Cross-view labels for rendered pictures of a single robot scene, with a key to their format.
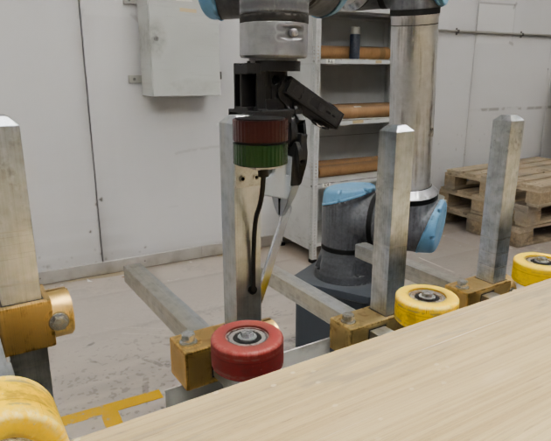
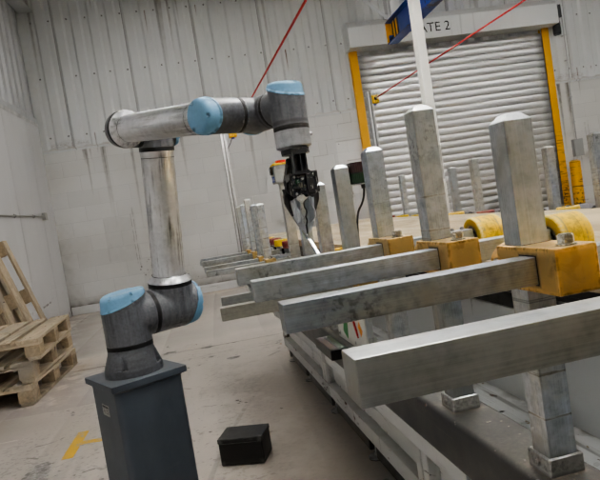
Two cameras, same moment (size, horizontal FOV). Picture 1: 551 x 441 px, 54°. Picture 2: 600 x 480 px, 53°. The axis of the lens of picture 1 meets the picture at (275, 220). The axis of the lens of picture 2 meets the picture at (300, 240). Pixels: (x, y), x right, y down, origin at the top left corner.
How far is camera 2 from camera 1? 145 cm
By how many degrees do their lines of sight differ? 69
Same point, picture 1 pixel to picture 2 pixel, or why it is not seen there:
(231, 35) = not seen: outside the picture
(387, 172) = (323, 206)
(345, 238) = (143, 331)
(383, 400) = not seen: hidden behind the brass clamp
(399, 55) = (161, 177)
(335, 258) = (140, 352)
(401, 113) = (168, 218)
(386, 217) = (328, 229)
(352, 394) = not seen: hidden behind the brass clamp
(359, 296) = (178, 368)
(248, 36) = (300, 134)
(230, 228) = (351, 219)
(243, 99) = (302, 166)
